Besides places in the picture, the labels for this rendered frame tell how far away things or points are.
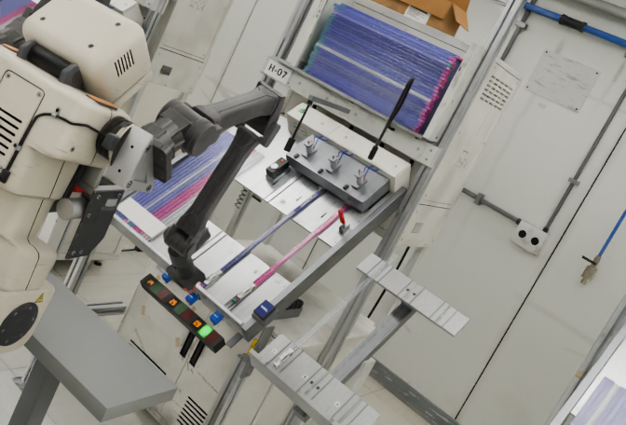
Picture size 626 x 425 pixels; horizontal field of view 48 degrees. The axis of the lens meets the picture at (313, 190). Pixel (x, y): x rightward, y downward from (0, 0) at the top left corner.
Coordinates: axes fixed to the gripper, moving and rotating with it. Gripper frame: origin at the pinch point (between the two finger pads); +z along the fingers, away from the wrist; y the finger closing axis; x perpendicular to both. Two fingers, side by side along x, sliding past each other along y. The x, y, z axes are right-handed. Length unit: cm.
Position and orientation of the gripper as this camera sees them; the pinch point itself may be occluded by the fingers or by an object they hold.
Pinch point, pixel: (191, 290)
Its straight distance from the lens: 208.0
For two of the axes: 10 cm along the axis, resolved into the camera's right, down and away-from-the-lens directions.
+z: 0.6, 6.8, 7.3
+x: -6.9, 5.5, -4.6
